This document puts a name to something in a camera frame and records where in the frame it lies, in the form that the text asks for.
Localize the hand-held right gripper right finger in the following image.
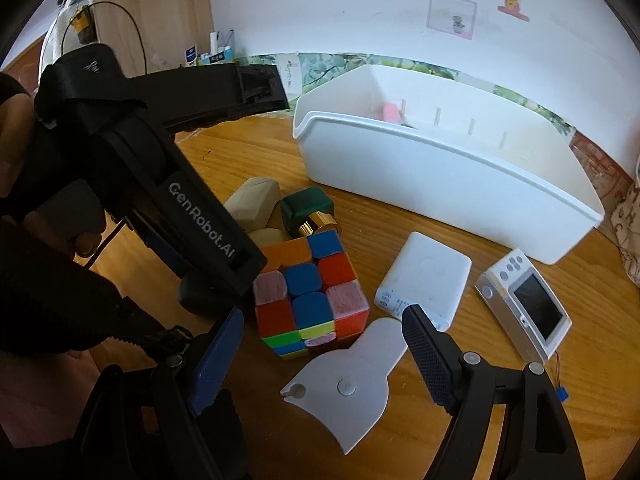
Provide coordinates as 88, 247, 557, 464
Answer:
401, 304, 586, 480

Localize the white plastic storage bin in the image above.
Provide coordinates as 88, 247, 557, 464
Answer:
292, 64, 606, 266

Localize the white power bank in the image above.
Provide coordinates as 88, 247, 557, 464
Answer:
375, 231, 473, 332

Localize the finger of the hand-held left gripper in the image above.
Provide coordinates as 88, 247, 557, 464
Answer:
127, 63, 290, 128
132, 212, 187, 279

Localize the green perfume bottle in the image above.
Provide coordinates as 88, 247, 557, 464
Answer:
280, 186, 346, 238

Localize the thin black cable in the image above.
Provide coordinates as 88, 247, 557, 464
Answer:
60, 2, 148, 78

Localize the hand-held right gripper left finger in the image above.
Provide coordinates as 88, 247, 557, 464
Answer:
82, 306, 246, 480

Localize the white mini game console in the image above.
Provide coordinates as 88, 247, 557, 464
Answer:
474, 248, 572, 402

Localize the printed tote bag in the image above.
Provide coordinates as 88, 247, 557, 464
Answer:
607, 175, 640, 288

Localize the yellow keychain toy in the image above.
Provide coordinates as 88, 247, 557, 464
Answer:
69, 7, 96, 43

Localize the beige plastic case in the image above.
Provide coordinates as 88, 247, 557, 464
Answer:
223, 176, 281, 233

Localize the pink cloth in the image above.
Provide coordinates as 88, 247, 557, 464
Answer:
0, 350, 108, 443

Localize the colourful puzzle cube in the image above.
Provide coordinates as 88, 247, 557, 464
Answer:
252, 229, 371, 361

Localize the red patterned cardboard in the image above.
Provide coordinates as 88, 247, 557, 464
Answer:
570, 130, 632, 221

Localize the person's left hand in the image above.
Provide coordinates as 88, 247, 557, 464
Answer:
0, 97, 103, 257

